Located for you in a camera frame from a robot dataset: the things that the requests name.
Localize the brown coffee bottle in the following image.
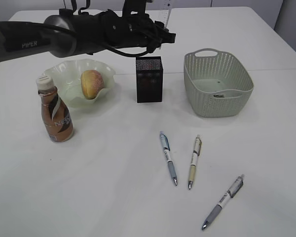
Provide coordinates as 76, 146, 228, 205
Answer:
36, 76, 74, 142

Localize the sugared bread roll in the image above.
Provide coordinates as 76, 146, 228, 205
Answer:
80, 70, 104, 100

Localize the transparent plastic ruler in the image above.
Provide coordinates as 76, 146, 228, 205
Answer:
158, 0, 174, 28

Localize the beige pen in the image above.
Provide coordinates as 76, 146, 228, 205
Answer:
188, 134, 202, 190

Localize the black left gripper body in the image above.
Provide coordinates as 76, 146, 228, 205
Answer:
101, 11, 176, 53

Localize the black mesh pen holder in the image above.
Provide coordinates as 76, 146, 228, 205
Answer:
135, 56, 163, 103

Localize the blue grey pen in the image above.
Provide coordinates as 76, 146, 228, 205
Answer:
159, 131, 178, 186

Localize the pale green plastic basket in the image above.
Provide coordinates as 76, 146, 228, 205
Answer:
184, 48, 254, 118

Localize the white grey pen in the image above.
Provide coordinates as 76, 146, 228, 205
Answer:
201, 174, 244, 231

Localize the blue grey paper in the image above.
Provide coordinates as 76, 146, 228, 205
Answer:
213, 94, 225, 98

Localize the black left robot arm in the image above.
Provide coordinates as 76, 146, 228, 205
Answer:
0, 0, 176, 62

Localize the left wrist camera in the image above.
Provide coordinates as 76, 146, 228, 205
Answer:
122, 0, 154, 16

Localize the pale green glass plate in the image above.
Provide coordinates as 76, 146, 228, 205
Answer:
42, 59, 115, 108

